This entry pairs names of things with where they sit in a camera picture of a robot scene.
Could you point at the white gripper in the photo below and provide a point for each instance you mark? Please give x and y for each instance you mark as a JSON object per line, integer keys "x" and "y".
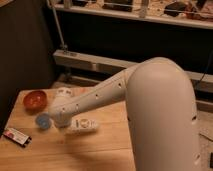
{"x": 62, "y": 121}

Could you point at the white plastic bottle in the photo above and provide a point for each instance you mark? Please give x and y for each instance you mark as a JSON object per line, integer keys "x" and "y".
{"x": 79, "y": 126}

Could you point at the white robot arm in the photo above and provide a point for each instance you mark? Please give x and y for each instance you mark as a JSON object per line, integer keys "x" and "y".
{"x": 161, "y": 113}

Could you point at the blue plastic cup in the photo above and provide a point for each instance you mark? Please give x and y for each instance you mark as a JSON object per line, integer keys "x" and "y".
{"x": 43, "y": 121}

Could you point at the orange bowl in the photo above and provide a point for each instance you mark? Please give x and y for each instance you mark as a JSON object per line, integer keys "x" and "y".
{"x": 35, "y": 100}

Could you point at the black white red box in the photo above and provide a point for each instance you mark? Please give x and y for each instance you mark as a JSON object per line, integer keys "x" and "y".
{"x": 17, "y": 136}

